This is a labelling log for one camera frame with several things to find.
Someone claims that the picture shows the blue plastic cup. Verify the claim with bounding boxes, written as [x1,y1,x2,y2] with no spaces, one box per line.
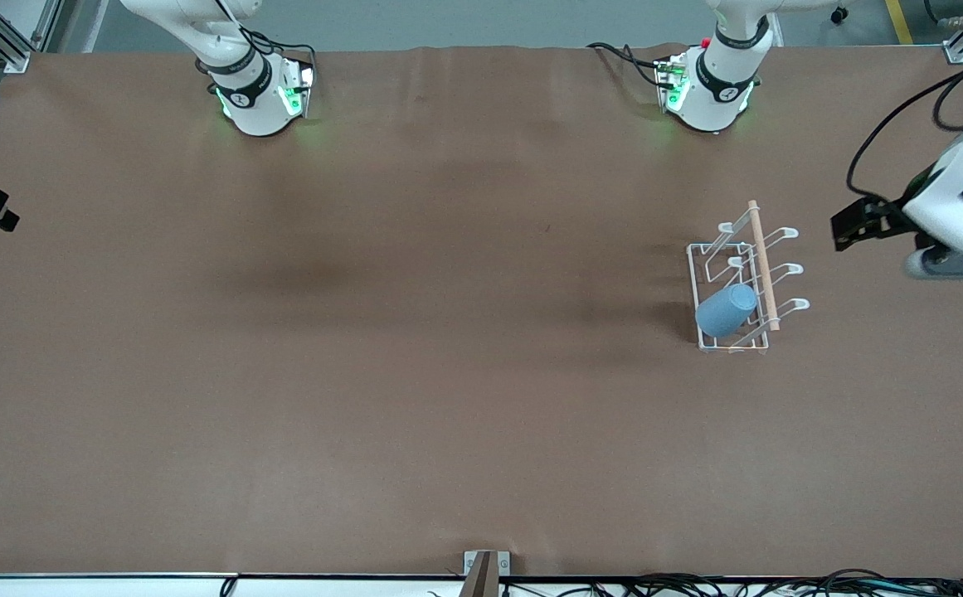
[694,283,759,339]

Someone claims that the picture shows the green-lit arm base connector box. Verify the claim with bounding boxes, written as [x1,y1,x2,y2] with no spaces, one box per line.
[654,54,690,113]
[278,60,317,119]

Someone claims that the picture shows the white wire cup holder rack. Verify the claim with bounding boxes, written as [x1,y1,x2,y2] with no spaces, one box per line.
[687,200,811,355]

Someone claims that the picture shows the black base cable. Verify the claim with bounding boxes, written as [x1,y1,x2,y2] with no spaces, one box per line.
[586,41,664,89]

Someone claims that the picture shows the black cable bundle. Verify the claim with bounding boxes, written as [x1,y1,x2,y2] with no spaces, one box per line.
[427,568,963,597]

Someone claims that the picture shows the grey metal bracket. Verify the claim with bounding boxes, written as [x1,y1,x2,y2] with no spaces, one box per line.
[464,551,511,577]

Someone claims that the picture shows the brown wooden post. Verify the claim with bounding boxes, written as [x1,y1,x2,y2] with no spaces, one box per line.
[458,552,500,597]

